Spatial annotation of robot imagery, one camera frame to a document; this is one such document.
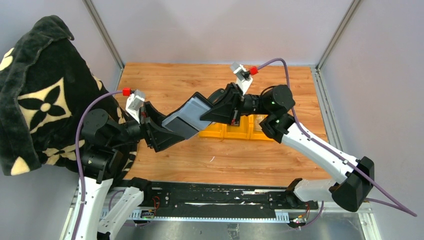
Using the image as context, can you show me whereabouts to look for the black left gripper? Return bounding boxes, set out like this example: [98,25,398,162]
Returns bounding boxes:
[109,100,186,150]

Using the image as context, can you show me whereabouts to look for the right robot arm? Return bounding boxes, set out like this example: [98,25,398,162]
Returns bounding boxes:
[200,83,375,212]

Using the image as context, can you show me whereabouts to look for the yellow bin right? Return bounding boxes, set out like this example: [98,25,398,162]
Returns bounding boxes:
[248,114,273,141]

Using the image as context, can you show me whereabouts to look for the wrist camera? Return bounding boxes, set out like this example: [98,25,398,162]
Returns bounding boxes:
[125,89,146,124]
[230,62,253,95]

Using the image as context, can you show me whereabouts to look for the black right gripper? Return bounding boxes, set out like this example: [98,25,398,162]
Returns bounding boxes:
[199,82,273,126]

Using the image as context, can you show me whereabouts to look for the yellow bin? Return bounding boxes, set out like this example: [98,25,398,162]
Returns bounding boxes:
[198,122,227,139]
[224,116,254,140]
[248,114,273,141]

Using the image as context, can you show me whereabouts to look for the yellow bin left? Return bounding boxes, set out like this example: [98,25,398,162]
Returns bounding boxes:
[198,122,227,139]

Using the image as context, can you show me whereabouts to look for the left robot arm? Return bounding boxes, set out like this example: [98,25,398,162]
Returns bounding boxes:
[67,103,185,240]

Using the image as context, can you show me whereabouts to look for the yellow bin middle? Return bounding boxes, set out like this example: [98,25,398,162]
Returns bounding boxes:
[224,116,254,140]

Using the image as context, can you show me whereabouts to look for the black floral blanket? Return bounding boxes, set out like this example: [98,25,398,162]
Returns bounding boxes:
[0,15,131,176]

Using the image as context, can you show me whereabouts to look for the black leather card holder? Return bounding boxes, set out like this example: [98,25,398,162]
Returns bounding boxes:
[161,92,213,140]

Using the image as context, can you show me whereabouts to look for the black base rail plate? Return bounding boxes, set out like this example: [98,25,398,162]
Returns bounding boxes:
[141,181,317,219]

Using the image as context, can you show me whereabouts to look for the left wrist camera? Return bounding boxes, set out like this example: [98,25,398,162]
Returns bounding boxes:
[125,89,146,124]

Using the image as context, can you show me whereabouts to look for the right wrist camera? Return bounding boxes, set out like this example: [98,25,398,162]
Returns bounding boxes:
[230,62,253,95]

